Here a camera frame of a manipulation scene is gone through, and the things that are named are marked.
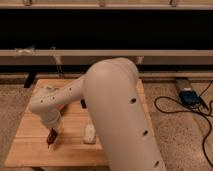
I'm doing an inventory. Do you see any dark red pepper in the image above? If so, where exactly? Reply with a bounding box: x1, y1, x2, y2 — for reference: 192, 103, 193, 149
47, 129, 57, 145

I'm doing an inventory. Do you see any black rectangular block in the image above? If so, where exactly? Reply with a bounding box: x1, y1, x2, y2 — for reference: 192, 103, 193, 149
80, 99, 86, 109

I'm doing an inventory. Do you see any wooden table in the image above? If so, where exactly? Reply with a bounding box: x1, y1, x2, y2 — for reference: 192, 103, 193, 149
4, 78, 154, 168

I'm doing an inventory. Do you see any wooden shelf rail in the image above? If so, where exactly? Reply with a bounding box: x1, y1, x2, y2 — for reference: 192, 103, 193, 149
0, 49, 213, 66

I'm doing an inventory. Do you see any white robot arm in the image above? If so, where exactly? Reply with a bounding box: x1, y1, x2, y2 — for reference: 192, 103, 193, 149
29, 58, 167, 171

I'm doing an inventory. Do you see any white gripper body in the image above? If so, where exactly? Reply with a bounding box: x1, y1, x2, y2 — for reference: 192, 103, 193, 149
41, 111, 63, 133

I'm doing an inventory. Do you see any white sponge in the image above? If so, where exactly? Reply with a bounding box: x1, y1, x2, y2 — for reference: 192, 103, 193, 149
83, 124, 96, 144

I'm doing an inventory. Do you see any black cable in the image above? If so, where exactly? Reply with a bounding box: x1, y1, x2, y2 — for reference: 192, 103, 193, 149
153, 79, 213, 168

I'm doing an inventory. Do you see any blue power adapter box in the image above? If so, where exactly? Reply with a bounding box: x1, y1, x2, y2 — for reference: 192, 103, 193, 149
179, 90, 199, 106

